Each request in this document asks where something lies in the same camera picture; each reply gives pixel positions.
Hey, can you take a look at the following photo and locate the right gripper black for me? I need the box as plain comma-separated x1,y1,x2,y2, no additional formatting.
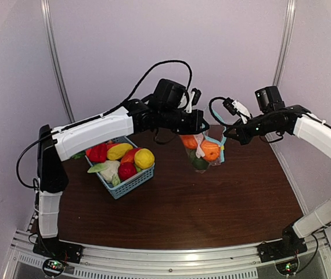
224,112,282,145

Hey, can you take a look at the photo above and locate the left aluminium frame post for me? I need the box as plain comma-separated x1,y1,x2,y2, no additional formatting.
40,0,75,123

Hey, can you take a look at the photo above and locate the orange fruit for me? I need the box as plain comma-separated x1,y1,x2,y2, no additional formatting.
180,135,198,150
200,140,221,162

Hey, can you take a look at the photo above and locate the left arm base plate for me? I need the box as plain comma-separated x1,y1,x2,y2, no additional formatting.
33,238,83,264

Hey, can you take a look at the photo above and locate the light blue plastic basket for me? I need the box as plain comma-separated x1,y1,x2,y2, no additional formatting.
85,137,154,199

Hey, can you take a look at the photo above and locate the aluminium frame post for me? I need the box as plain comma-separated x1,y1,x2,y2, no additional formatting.
40,0,75,123
272,0,296,87

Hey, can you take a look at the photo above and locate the green leafy vegetable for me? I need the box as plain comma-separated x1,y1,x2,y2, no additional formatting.
71,151,86,159

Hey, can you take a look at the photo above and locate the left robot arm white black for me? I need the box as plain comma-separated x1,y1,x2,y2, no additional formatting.
37,78,209,258

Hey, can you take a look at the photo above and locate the right aluminium frame post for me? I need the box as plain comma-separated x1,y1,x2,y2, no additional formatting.
272,0,296,87

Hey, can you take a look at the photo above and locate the red apple toy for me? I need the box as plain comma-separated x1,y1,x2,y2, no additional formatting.
118,162,137,181

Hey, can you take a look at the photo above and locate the clear zip top bag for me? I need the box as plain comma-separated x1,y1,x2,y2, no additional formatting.
179,112,228,174

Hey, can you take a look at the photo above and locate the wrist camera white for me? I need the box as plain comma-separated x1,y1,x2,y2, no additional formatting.
178,88,202,113
222,98,252,124

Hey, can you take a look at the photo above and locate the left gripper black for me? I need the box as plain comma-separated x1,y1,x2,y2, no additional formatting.
160,107,210,135

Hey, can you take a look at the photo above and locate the yellow banana toy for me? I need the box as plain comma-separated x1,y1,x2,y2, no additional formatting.
107,143,133,160

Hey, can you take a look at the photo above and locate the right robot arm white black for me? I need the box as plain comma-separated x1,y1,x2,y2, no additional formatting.
222,86,331,257

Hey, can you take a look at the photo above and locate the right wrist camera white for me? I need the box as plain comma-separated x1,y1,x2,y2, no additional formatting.
222,98,252,124

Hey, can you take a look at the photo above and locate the green lime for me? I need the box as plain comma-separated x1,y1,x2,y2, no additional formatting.
190,158,209,170

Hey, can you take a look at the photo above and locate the red bell pepper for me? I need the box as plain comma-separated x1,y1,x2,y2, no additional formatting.
85,143,107,163

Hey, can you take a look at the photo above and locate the aluminium front rail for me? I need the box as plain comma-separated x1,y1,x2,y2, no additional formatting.
8,229,331,279

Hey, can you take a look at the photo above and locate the pale cabbage toy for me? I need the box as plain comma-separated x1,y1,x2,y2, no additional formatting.
87,160,121,187

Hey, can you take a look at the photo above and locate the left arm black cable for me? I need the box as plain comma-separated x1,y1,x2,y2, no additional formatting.
101,59,193,117

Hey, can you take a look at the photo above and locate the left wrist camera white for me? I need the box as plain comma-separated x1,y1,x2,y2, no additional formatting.
178,88,202,113

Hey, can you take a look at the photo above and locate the yellow lemon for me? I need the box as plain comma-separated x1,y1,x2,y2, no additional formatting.
134,148,155,170

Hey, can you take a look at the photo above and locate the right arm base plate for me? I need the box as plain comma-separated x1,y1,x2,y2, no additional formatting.
257,239,308,263

